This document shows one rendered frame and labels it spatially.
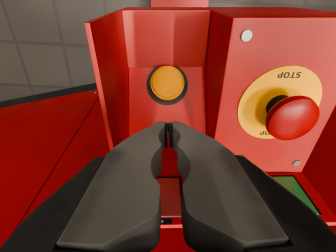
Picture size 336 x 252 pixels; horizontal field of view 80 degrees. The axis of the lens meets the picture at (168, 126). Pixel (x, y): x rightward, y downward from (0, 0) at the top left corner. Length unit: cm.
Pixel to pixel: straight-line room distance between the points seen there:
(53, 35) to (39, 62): 15
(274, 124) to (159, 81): 12
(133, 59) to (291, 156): 20
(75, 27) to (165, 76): 82
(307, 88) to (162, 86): 13
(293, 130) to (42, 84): 110
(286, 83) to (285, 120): 4
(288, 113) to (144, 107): 14
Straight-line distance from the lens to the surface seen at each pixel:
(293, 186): 25
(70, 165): 54
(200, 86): 24
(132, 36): 24
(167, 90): 23
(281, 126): 18
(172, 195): 21
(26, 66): 117
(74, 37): 103
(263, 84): 19
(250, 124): 20
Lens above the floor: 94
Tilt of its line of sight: 57 degrees down
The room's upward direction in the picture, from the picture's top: 178 degrees clockwise
